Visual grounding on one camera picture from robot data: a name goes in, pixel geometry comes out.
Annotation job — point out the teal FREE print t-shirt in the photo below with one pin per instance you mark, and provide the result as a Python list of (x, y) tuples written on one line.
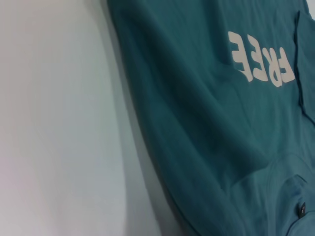
[(209, 123)]

